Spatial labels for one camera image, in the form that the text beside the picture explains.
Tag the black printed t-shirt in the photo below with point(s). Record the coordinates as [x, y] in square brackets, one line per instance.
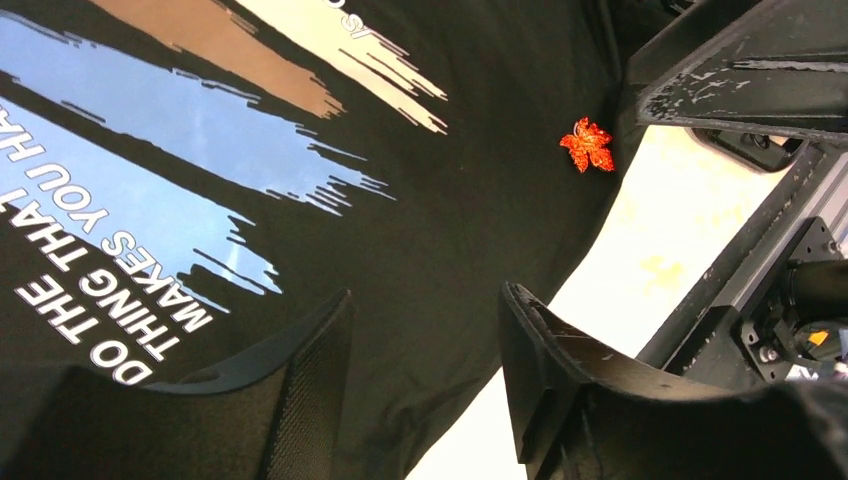
[181, 180]

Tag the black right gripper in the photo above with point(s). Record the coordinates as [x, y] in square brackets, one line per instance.
[768, 67]

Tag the red maple leaf brooch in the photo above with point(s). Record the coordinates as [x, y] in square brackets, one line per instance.
[587, 146]

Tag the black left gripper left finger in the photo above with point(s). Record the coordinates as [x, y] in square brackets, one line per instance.
[271, 411]

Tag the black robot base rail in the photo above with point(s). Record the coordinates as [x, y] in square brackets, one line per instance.
[710, 336]

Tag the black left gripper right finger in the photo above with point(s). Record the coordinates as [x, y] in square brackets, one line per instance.
[579, 409]

